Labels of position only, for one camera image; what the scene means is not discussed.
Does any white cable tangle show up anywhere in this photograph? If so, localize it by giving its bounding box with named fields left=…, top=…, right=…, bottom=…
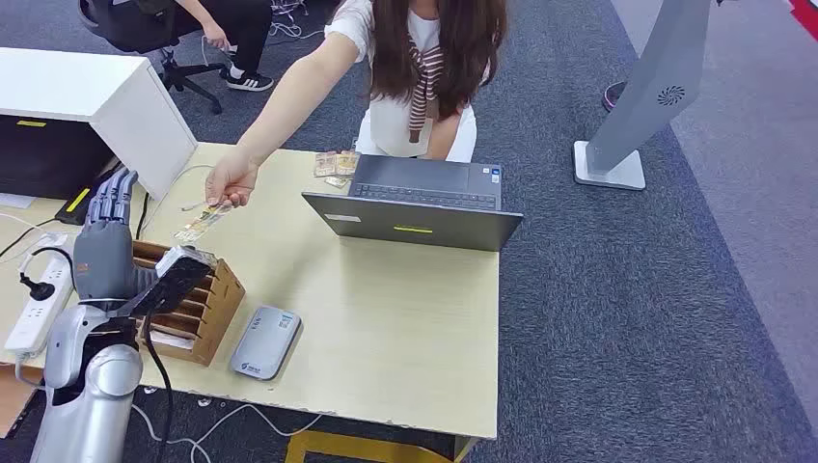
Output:
left=266, top=0, right=327, bottom=41

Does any brown slotted card holder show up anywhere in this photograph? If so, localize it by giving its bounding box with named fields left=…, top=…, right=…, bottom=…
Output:
left=130, top=239, right=247, bottom=368

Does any person's right hand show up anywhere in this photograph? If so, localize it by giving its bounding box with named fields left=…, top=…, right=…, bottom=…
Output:
left=204, top=148, right=261, bottom=209

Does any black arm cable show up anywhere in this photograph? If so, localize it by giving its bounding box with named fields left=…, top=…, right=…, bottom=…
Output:
left=141, top=313, right=175, bottom=463

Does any purple round base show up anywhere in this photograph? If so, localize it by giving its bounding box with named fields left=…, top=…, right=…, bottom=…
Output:
left=602, top=80, right=631, bottom=114

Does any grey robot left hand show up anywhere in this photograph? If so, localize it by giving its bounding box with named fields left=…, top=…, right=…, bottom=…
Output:
left=71, top=168, right=161, bottom=310

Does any black plug with cable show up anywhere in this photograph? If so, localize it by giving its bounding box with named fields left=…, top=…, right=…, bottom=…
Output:
left=18, top=191, right=151, bottom=303

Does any black box with yellow label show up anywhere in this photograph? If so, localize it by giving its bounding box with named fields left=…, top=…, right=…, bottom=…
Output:
left=54, top=171, right=123, bottom=226

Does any grey laptop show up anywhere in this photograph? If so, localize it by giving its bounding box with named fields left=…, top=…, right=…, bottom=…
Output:
left=301, top=152, right=526, bottom=253

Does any white charger with cable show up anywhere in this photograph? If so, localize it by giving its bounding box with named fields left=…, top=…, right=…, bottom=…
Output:
left=25, top=231, right=70, bottom=252

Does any grey card reader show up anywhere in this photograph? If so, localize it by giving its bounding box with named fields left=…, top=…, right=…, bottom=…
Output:
left=229, top=304, right=304, bottom=383

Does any black office chair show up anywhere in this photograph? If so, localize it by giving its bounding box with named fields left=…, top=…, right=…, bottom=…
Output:
left=76, top=0, right=225, bottom=117

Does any grey kiosk stand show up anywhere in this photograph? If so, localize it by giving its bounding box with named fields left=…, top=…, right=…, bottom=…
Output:
left=573, top=0, right=714, bottom=192

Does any white USB cable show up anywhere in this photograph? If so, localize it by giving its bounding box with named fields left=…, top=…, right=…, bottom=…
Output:
left=140, top=164, right=215, bottom=232

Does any thin black desk cable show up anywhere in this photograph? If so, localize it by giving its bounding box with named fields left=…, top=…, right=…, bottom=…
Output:
left=0, top=217, right=59, bottom=260

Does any white card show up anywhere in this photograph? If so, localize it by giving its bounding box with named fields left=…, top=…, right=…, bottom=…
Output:
left=148, top=329, right=194, bottom=351

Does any white power strip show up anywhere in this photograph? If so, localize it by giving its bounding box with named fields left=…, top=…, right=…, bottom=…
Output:
left=3, top=232, right=78, bottom=359

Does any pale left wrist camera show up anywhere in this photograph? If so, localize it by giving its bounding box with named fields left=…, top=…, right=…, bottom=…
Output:
left=113, top=245, right=219, bottom=321

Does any red floor strip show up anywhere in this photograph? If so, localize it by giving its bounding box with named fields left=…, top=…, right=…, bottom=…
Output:
left=787, top=0, right=818, bottom=43

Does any grey power strip cord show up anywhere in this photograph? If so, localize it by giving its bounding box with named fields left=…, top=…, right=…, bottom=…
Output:
left=14, top=354, right=47, bottom=393

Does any black monitor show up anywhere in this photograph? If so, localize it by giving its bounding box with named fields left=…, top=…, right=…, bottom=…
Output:
left=0, top=115, right=117, bottom=201

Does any white floor cable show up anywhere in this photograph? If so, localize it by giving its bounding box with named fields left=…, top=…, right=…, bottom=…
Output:
left=130, top=402, right=324, bottom=463

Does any seated person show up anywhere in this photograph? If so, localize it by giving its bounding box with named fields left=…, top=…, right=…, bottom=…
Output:
left=174, top=0, right=276, bottom=93

